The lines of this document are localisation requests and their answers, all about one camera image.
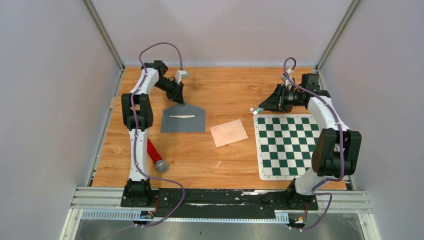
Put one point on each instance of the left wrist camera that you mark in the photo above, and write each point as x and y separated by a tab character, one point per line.
180	75

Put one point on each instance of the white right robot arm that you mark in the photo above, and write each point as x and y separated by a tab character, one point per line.
336	152

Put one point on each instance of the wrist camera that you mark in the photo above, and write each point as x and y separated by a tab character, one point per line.
180	75
287	78

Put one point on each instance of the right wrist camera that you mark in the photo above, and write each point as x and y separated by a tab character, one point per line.
287	78

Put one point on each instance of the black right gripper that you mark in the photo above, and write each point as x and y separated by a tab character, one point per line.
275	102

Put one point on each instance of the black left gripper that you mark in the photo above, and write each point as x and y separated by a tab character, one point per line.
178	96

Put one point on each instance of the grey envelope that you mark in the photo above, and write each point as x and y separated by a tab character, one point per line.
183	125

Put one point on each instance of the cream pink envelope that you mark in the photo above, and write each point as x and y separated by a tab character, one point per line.
228	133

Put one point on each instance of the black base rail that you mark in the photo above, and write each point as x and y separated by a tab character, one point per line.
218	203

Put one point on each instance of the green white glue stick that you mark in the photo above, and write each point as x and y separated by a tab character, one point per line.
257	111

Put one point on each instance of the red microphone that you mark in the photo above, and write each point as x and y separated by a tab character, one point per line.
160	165

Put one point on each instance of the green white chessboard mat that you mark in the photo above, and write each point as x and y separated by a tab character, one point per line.
284	145

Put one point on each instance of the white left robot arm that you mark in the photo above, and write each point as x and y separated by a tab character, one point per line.
138	117

